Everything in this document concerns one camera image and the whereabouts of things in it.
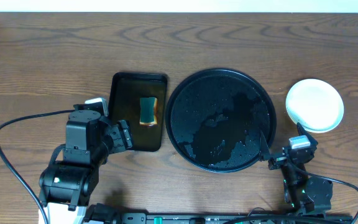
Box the mint green plate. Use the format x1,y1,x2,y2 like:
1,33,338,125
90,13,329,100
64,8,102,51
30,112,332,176
285,78,344,133

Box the black round tray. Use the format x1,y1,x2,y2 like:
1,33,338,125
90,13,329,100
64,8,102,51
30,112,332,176
165,68,277,173

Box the orange green sponge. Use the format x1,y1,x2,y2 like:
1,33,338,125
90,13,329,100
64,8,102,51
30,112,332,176
139,97,158,126

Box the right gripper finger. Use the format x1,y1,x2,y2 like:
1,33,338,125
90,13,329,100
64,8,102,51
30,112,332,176
259,131,270,161
296,122,311,139

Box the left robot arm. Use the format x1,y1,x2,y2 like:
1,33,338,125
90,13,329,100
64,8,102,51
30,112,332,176
39,112,133,223

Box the black rectangular tray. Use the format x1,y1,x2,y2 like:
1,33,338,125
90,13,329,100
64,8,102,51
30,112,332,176
108,72,168,152

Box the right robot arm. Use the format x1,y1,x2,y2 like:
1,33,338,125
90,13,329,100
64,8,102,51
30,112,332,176
259,123,333,218

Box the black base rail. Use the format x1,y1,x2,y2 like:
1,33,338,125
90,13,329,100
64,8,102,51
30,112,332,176
82,203,352,224

